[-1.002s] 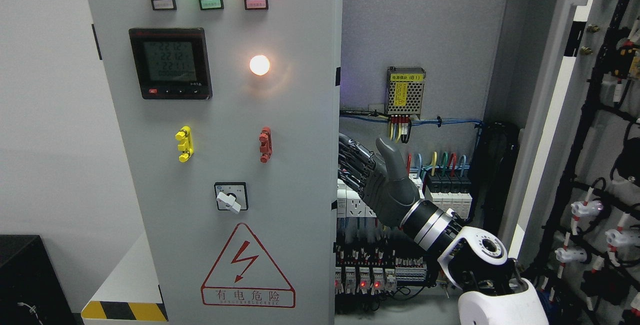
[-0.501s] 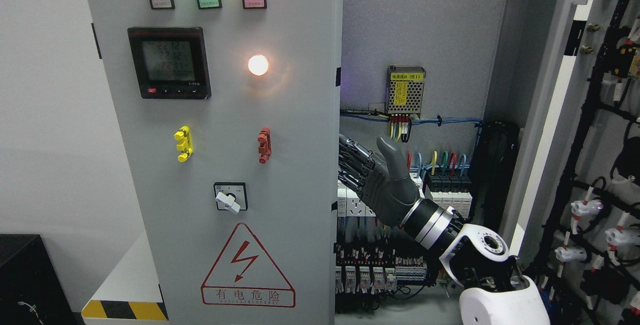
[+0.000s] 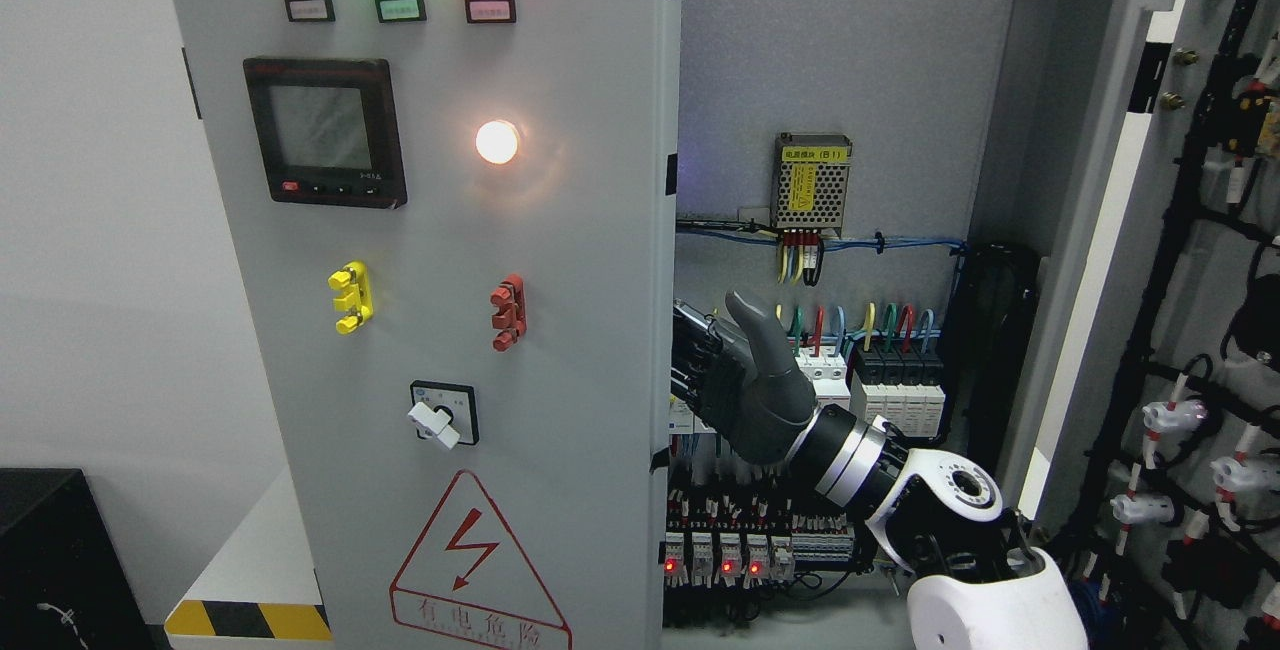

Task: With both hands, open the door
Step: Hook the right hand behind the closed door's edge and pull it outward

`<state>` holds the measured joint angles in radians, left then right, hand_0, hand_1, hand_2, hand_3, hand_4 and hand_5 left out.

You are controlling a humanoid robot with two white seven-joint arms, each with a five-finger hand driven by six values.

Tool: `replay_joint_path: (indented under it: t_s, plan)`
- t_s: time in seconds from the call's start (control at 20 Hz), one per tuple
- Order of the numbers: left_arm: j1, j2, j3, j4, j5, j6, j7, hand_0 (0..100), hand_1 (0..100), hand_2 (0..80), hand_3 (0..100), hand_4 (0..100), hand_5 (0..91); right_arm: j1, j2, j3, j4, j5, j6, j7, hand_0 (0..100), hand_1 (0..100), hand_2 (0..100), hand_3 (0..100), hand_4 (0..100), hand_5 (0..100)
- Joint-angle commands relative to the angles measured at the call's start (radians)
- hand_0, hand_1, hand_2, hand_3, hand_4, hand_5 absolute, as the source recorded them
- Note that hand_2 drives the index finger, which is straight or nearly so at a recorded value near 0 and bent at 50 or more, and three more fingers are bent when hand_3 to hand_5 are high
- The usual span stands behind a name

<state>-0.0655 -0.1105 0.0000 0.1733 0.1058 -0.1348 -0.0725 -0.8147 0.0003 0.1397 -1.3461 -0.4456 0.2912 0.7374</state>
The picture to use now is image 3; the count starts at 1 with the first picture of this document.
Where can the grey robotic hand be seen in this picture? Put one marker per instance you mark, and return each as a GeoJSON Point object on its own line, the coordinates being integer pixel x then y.
{"type": "Point", "coordinates": [739, 375]}

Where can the grey cabinet door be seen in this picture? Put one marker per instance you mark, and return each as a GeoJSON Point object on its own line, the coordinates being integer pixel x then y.
{"type": "Point", "coordinates": [571, 416]}
{"type": "Point", "coordinates": [1134, 147]}

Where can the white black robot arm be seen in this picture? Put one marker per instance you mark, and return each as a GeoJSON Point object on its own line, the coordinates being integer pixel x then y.
{"type": "Point", "coordinates": [978, 583]}

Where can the black white surge protector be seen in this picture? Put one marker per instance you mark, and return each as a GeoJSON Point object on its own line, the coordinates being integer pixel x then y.
{"type": "Point", "coordinates": [903, 387]}

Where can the relay row with red leds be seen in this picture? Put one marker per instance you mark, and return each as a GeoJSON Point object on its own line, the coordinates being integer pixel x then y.
{"type": "Point", "coordinates": [754, 536]}

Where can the metal mesh power supply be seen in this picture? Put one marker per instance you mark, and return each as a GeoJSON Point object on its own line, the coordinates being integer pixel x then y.
{"type": "Point", "coordinates": [810, 181]}

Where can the red test terminal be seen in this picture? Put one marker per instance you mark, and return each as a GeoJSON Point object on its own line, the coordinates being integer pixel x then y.
{"type": "Point", "coordinates": [509, 319]}

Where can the red electric hazard warning sticker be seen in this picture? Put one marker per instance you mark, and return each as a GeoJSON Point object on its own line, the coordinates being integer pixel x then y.
{"type": "Point", "coordinates": [467, 577]}

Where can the white indicator light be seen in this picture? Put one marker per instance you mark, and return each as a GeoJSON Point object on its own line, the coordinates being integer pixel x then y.
{"type": "Point", "coordinates": [497, 141]}

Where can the yellow test terminal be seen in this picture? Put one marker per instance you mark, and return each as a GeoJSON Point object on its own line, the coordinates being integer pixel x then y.
{"type": "Point", "coordinates": [353, 296]}

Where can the black digital power meter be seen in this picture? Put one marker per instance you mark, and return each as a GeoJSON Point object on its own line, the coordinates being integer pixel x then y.
{"type": "Point", "coordinates": [327, 130]}

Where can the black yellow hazard tape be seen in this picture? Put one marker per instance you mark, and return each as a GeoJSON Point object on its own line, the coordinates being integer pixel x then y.
{"type": "Point", "coordinates": [211, 618]}

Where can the black box at left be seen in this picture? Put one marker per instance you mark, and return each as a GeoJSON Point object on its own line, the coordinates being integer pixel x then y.
{"type": "Point", "coordinates": [62, 585]}

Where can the white rotary selector switch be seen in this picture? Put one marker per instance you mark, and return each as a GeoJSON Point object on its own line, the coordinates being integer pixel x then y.
{"type": "Point", "coordinates": [445, 413]}

